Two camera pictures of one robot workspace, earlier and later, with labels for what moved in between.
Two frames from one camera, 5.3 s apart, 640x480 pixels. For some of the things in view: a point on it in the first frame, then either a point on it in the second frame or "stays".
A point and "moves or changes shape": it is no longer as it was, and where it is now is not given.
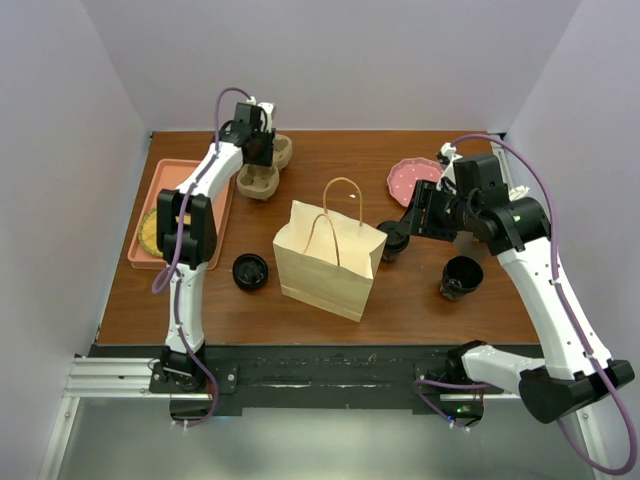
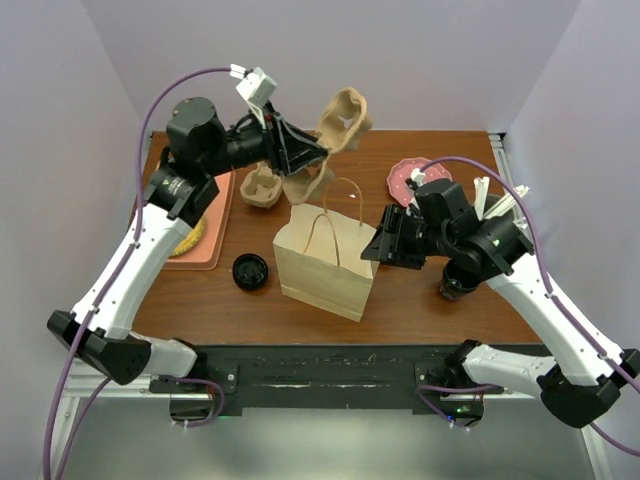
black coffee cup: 460,274 stays
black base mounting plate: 382,378 stays
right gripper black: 425,196 → 395,219
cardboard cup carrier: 283,148 moves or changes shape
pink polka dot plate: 404,175 stays
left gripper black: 266,158 → 299,147
